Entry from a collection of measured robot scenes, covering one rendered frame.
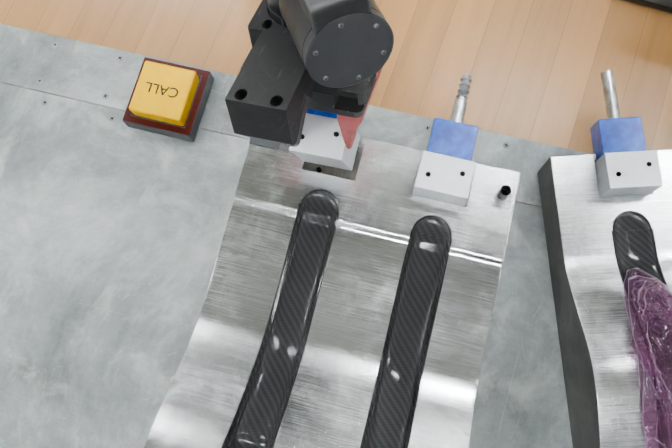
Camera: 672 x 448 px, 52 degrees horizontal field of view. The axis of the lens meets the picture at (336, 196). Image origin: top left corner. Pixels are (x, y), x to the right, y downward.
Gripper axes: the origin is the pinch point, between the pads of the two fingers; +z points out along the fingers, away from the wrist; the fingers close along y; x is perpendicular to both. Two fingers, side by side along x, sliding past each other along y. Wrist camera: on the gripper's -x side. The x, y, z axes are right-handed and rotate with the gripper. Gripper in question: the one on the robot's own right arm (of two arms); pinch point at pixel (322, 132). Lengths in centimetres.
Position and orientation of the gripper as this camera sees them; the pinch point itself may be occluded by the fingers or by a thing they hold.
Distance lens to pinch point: 61.4
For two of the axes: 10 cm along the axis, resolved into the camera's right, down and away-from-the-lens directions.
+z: 0.6, 5.9, 8.0
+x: 3.0, -7.8, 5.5
